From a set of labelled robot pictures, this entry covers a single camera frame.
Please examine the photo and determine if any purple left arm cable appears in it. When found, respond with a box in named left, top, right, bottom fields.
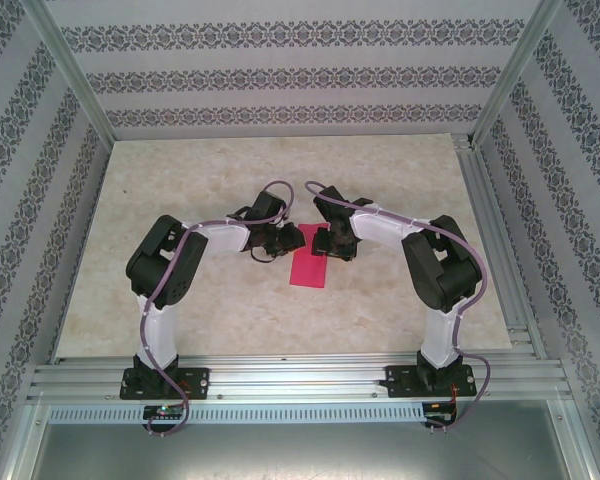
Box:
left=138, top=180, right=294, bottom=437

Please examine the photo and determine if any grey slotted cable duct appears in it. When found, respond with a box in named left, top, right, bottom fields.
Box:
left=47, top=403, right=426, bottom=424

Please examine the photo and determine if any aluminium frame leg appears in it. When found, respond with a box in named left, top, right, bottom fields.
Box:
left=549, top=397, right=600, bottom=480
left=0, top=399, right=51, bottom=480

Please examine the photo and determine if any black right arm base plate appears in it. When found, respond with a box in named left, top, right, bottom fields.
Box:
left=385, top=363, right=477, bottom=399

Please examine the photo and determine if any grey sheet metal panel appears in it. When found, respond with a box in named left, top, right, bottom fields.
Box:
left=17, top=422, right=589, bottom=480

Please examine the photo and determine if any aluminium side rail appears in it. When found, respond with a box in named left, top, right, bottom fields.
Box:
left=452, top=133, right=549, bottom=359

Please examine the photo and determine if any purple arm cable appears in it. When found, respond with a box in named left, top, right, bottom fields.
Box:
left=138, top=180, right=294, bottom=437
left=304, top=180, right=491, bottom=432

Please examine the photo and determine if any aluminium frame post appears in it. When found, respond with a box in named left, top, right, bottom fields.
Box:
left=22, top=0, right=117, bottom=146
left=471, top=0, right=565, bottom=147

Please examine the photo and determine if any aluminium mounting rail beam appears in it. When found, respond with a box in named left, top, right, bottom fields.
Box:
left=27, top=353, right=574, bottom=402

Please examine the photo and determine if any pink cloth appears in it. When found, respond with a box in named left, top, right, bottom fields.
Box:
left=288, top=223, right=329, bottom=289

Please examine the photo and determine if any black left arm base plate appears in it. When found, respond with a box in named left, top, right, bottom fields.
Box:
left=119, top=367, right=211, bottom=401

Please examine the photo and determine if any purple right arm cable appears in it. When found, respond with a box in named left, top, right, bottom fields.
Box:
left=304, top=180, right=491, bottom=432

